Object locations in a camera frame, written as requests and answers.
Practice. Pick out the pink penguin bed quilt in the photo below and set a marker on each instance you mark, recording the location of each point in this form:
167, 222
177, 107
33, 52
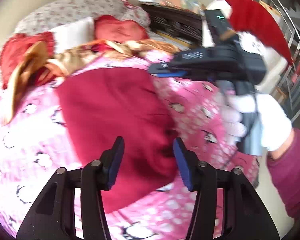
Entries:
37, 142

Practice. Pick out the yellow red striped blanket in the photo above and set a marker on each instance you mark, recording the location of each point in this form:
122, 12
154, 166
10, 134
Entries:
68, 62

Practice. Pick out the red heart cushion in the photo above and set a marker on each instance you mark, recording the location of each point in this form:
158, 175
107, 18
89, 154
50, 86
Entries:
109, 28
14, 49

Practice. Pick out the floral grey pillow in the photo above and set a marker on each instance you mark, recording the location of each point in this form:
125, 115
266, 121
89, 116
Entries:
67, 11

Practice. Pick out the right red heart cushion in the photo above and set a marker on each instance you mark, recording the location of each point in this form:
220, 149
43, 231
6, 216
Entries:
109, 28

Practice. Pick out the white gloved right hand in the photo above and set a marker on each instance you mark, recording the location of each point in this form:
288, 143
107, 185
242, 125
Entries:
276, 129

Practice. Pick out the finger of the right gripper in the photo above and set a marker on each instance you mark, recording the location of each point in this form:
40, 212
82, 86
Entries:
169, 69

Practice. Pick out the left red heart cushion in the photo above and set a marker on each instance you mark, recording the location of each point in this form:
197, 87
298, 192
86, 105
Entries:
14, 49

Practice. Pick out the small white pillow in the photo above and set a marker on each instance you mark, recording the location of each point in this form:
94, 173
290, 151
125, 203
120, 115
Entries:
73, 34

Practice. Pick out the magenta sleeved right forearm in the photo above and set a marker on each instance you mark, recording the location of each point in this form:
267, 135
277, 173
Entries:
285, 175

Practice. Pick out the dark red fleece garment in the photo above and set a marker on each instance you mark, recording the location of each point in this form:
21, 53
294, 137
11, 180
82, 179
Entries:
102, 104

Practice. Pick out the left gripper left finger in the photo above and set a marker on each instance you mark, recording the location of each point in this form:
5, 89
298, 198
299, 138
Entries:
51, 215

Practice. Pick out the dark carved wooden cabinet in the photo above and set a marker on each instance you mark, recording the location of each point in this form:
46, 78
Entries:
176, 23

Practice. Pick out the red cloth on chair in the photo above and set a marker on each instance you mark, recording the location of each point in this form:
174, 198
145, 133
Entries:
252, 17

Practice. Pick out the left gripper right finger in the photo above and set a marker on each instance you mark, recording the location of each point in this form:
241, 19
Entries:
244, 214

